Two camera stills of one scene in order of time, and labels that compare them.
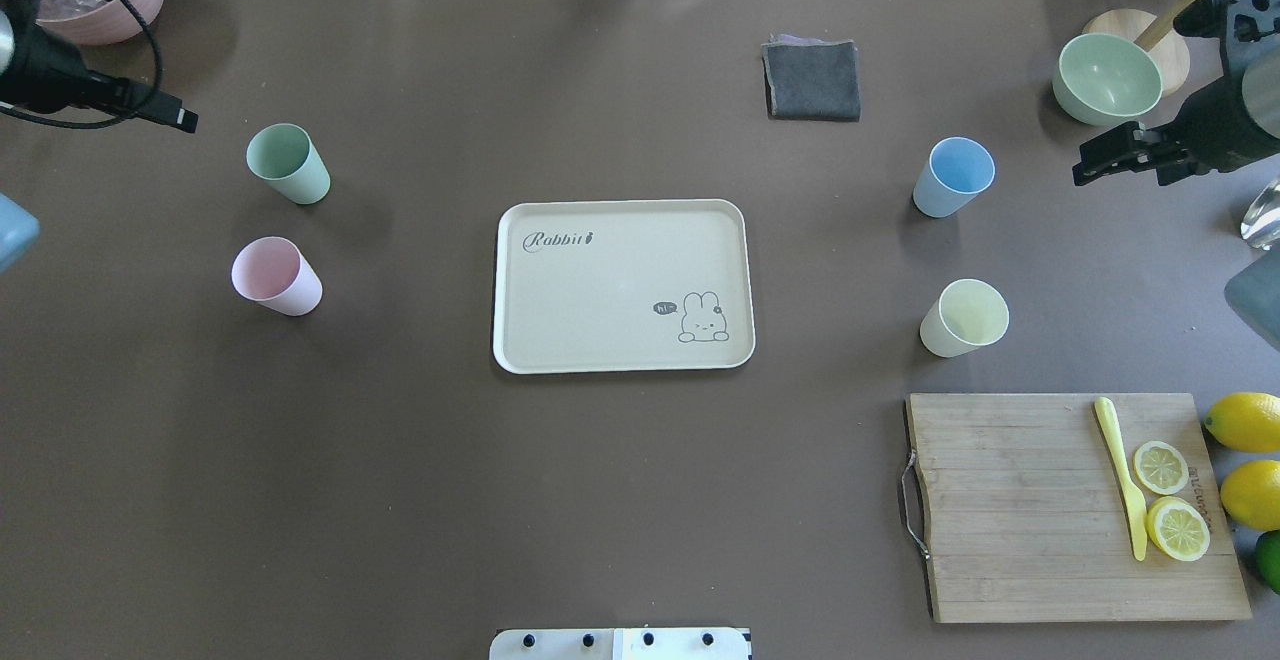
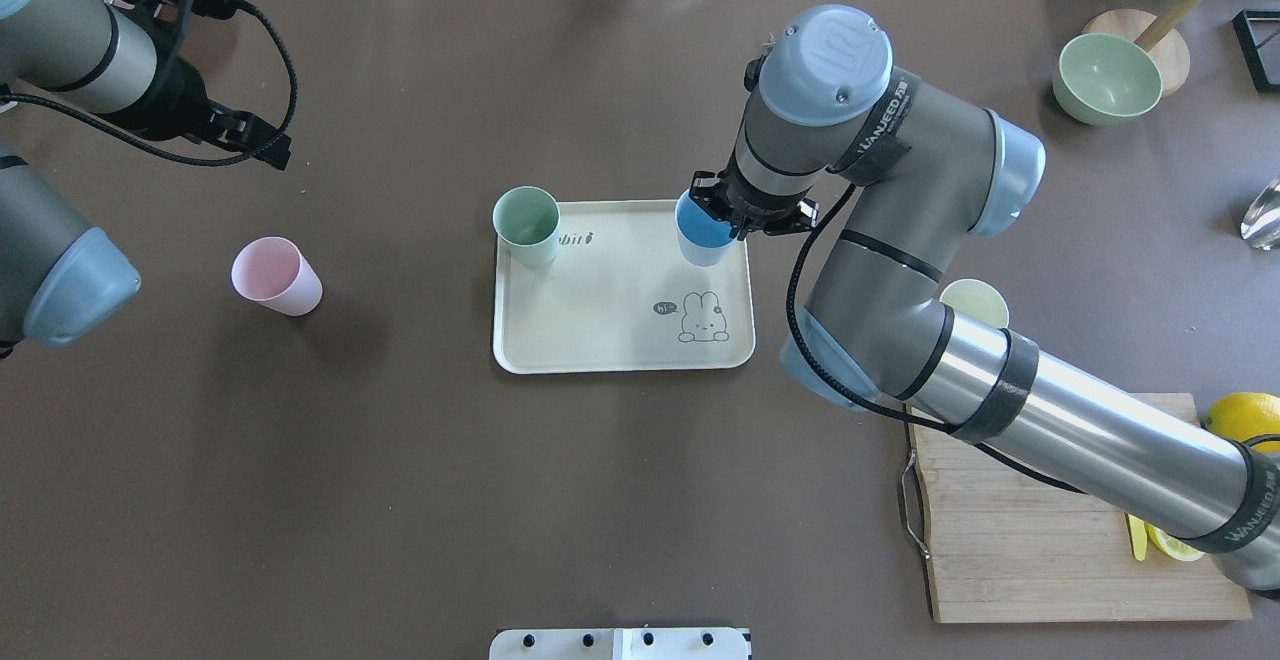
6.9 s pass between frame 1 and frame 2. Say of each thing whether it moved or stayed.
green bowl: stayed
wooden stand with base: stayed
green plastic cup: moved
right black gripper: moved
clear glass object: stayed
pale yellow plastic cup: stayed
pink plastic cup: stayed
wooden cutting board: stayed
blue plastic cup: moved
